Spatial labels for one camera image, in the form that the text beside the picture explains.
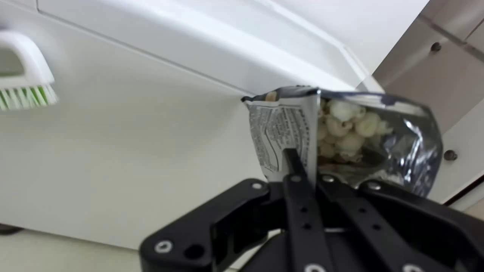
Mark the silver popcorn snack bag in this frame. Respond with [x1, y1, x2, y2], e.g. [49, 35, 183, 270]
[242, 87, 443, 197]

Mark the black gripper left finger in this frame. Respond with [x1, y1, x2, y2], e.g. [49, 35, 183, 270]
[283, 149, 333, 272]

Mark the white scrub brush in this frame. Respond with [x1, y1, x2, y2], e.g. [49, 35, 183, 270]
[0, 31, 59, 112]

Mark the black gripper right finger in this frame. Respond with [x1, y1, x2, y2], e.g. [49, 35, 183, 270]
[319, 176, 434, 272]

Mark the white microwave oven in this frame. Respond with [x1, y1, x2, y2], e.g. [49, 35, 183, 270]
[0, 0, 484, 253]

